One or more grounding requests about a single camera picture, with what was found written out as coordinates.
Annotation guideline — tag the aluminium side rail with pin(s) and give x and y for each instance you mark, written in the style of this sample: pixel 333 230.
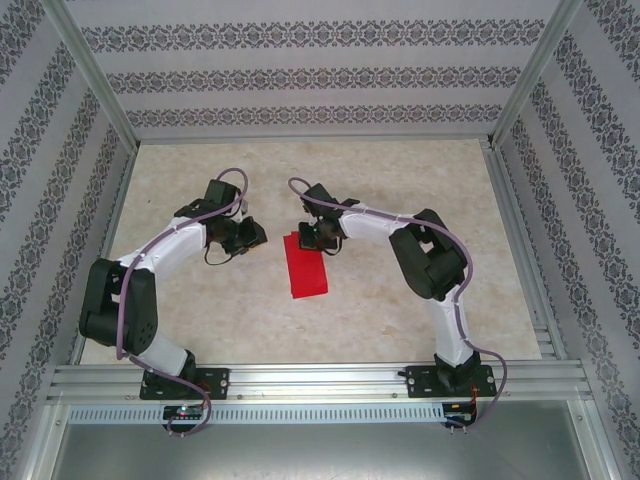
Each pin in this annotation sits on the aluminium side rail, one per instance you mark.
pixel 506 200
pixel 109 235

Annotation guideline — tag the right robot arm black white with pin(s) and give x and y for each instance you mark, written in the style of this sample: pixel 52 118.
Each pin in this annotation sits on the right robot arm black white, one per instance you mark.
pixel 430 260

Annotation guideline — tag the aluminium frame post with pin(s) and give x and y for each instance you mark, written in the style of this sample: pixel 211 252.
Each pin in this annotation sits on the aluminium frame post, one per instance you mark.
pixel 90 65
pixel 537 65

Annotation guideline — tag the red paper sheet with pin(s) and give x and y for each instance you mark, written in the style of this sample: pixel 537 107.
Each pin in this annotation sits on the red paper sheet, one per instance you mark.
pixel 307 275

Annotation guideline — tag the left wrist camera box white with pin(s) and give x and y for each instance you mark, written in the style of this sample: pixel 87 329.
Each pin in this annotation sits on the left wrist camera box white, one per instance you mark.
pixel 244 212

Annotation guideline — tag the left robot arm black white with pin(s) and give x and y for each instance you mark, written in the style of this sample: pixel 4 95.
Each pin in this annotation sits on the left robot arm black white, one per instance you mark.
pixel 125 310

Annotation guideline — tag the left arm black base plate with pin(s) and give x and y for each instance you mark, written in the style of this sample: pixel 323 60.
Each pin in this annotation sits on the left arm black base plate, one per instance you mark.
pixel 217 382

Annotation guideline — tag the aluminium mounting rail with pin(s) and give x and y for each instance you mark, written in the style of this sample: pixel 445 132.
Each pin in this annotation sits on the aluminium mounting rail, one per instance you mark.
pixel 320 382

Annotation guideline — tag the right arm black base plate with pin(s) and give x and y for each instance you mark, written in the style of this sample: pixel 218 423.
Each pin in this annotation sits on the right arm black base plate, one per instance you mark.
pixel 422 382

